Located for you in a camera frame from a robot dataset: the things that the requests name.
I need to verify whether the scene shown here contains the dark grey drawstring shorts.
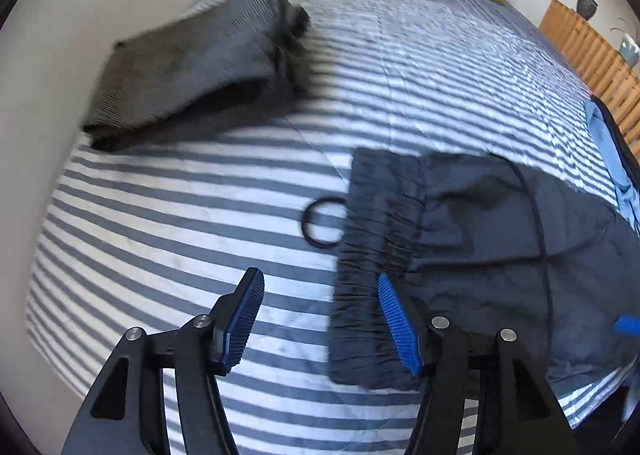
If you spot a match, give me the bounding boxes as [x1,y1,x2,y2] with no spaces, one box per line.
[301,148,640,391]

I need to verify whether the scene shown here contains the blue white striped bed sheet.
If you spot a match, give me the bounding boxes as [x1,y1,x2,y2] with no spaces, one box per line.
[25,0,640,455]

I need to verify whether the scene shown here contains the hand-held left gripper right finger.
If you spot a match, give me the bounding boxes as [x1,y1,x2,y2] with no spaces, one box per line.
[377,273,581,455]

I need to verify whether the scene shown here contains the wooden slatted rack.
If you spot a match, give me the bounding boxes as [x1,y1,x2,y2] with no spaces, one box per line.
[539,0,640,156]

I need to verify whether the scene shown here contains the folded dark grey pants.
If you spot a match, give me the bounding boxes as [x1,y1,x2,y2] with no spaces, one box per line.
[82,0,313,153]

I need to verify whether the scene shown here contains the pale blue plant pot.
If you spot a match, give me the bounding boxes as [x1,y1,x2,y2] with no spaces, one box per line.
[610,18,640,68]

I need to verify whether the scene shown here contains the light blue garment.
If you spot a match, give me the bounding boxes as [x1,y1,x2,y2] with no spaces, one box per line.
[584,99,640,236]

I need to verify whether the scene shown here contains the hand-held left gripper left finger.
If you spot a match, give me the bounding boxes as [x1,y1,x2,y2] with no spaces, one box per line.
[61,267,266,455]

